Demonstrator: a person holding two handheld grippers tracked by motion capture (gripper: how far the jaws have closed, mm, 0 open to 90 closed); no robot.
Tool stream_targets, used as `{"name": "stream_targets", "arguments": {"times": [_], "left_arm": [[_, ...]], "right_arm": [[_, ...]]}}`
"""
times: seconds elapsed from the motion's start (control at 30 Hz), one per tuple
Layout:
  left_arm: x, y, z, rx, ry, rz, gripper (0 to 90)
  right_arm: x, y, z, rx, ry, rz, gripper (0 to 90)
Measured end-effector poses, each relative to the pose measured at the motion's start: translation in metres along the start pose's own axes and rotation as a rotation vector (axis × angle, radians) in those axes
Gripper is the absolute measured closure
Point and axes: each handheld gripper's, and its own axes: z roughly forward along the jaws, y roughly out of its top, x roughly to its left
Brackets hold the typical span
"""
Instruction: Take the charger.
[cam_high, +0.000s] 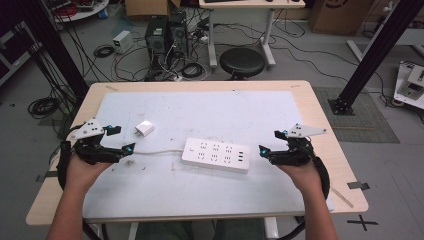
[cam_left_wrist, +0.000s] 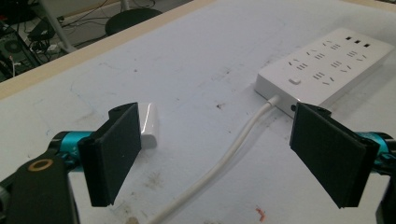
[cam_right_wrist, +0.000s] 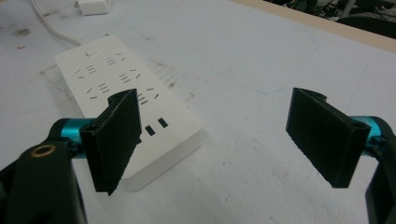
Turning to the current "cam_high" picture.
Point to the black tape cross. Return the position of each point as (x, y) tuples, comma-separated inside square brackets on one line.
[(362, 222)]

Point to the round white table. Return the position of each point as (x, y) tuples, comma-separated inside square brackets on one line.
[(80, 8)]

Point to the white table mat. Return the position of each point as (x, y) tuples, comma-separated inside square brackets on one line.
[(206, 113)]

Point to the large cardboard box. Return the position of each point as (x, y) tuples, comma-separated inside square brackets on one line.
[(340, 16)]

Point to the person's left hand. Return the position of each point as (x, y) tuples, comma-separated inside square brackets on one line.
[(81, 173)]

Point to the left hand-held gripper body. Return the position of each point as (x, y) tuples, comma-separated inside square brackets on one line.
[(91, 150)]

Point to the white power strip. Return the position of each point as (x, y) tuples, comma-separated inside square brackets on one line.
[(216, 155)]

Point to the black frame post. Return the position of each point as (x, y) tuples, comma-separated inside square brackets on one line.
[(376, 53), (56, 50)]

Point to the white table leg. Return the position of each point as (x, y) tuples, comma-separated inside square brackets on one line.
[(271, 228), (133, 232)]

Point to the grey tape piece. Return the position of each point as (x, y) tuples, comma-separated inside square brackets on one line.
[(358, 185)]

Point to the black round stool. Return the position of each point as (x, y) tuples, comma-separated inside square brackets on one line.
[(242, 61)]

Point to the grey floor mat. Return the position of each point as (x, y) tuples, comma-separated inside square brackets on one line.
[(370, 120)]

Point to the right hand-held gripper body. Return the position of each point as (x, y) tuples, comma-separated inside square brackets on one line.
[(293, 153)]

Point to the white desk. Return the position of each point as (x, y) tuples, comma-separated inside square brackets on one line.
[(253, 4)]

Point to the white charger plug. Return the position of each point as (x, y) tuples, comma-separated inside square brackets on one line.
[(145, 128)]

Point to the white device with boards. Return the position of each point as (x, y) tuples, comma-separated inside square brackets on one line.
[(411, 85)]

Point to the grey metal rack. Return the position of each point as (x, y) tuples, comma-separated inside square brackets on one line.
[(15, 56)]

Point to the black computer tower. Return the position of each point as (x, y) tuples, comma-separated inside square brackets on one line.
[(178, 33), (156, 40)]

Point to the white power supply box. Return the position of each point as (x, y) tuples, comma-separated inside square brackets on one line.
[(122, 41)]

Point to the person's right hand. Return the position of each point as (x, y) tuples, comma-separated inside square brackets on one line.
[(301, 178)]

